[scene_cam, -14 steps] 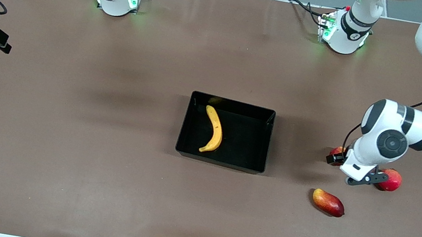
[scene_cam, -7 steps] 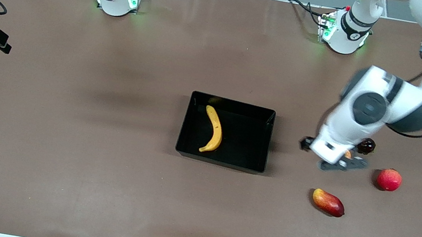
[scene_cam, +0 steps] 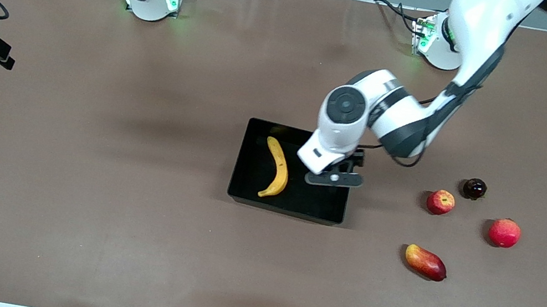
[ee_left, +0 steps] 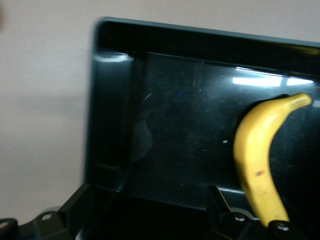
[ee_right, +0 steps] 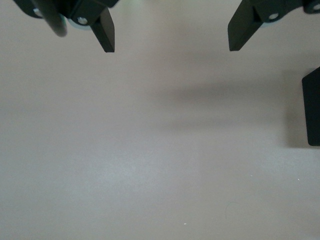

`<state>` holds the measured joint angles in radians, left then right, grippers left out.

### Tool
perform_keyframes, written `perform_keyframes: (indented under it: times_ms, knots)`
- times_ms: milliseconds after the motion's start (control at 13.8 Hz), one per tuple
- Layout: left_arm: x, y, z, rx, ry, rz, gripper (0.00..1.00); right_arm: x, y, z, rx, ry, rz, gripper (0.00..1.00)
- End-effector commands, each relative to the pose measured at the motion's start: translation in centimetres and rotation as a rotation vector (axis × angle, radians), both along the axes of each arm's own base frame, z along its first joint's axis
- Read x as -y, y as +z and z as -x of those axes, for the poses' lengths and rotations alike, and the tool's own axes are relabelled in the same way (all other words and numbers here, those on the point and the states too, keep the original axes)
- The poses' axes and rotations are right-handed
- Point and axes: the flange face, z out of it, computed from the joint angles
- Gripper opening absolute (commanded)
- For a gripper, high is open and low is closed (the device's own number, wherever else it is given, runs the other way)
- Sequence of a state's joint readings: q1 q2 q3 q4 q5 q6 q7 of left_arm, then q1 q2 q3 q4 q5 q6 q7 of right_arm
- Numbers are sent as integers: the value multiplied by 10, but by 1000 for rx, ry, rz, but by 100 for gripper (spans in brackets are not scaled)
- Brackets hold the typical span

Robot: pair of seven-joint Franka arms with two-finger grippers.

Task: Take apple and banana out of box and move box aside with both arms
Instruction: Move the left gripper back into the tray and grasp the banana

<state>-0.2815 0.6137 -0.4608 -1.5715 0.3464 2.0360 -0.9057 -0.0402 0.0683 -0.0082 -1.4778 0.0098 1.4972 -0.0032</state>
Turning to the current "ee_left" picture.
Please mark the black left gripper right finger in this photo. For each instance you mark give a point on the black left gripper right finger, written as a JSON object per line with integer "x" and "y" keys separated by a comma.
{"x": 217, "y": 207}

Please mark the yellow banana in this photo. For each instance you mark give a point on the yellow banana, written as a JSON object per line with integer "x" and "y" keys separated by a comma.
{"x": 252, "y": 150}

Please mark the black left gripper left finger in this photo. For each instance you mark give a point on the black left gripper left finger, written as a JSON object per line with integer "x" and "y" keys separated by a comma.
{"x": 75, "y": 207}

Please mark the black plastic box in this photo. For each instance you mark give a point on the black plastic box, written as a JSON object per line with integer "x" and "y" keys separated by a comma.
{"x": 175, "y": 125}

